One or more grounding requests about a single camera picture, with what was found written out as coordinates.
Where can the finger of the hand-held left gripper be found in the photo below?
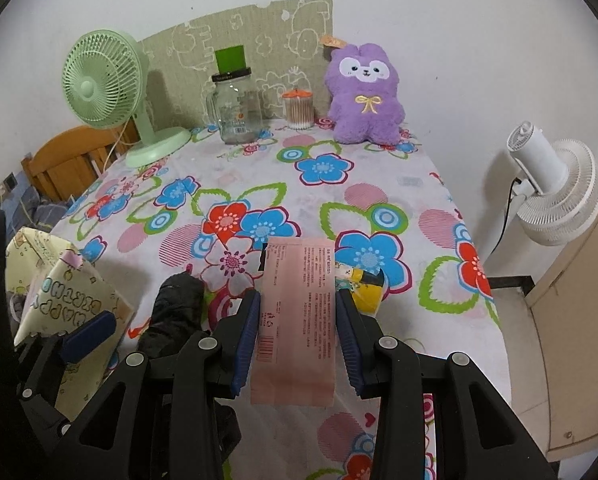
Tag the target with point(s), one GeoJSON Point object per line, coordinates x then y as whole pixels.
{"type": "Point", "coordinates": [91, 335]}

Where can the green patterned cardboard board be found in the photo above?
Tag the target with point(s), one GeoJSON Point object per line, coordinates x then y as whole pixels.
{"type": "Point", "coordinates": [279, 35]}

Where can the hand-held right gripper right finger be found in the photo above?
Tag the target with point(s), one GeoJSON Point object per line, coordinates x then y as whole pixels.
{"type": "Point", "coordinates": [351, 345]}

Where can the beige door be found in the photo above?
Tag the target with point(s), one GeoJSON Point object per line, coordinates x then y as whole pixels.
{"type": "Point", "coordinates": [579, 335]}

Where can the pink tissue pack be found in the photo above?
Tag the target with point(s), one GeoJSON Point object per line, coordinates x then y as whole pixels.
{"type": "Point", "coordinates": [294, 320]}

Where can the purple plush bunny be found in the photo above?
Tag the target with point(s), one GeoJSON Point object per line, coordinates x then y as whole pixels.
{"type": "Point", "coordinates": [366, 100]}

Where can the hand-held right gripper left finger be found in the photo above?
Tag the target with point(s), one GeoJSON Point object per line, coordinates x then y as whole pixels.
{"type": "Point", "coordinates": [246, 345]}

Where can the black cloth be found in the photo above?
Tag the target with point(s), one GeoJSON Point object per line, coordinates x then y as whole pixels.
{"type": "Point", "coordinates": [174, 305]}

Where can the cotton swab box orange lid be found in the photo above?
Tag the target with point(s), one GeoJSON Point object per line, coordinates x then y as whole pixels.
{"type": "Point", "coordinates": [299, 110]}

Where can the white standing fan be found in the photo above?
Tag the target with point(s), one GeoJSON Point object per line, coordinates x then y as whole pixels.
{"type": "Point", "coordinates": [559, 190]}

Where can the glass jar with black lid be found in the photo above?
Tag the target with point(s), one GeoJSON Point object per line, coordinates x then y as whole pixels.
{"type": "Point", "coordinates": [236, 110]}

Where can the green plastic cup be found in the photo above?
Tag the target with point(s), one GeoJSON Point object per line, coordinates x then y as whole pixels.
{"type": "Point", "coordinates": [230, 58]}

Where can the floral tablecloth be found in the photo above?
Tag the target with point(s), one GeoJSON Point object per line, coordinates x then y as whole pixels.
{"type": "Point", "coordinates": [329, 185]}

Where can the yellow printed tissue packet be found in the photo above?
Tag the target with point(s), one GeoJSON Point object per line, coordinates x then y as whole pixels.
{"type": "Point", "coordinates": [364, 290]}

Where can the wooden bed headboard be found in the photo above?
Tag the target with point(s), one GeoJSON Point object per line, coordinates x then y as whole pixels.
{"type": "Point", "coordinates": [69, 160]}

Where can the green desk fan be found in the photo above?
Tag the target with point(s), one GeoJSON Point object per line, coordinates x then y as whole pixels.
{"type": "Point", "coordinates": [99, 80]}

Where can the blue plaid pillow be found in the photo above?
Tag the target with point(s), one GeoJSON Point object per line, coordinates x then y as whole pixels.
{"type": "Point", "coordinates": [39, 210]}

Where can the yellow printed fabric storage box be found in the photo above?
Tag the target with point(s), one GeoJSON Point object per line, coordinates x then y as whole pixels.
{"type": "Point", "coordinates": [74, 290]}

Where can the grey fuzzy plush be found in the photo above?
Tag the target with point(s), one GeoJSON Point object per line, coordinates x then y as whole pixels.
{"type": "Point", "coordinates": [17, 306]}

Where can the wall power socket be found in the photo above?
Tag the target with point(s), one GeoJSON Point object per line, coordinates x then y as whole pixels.
{"type": "Point", "coordinates": [5, 186]}

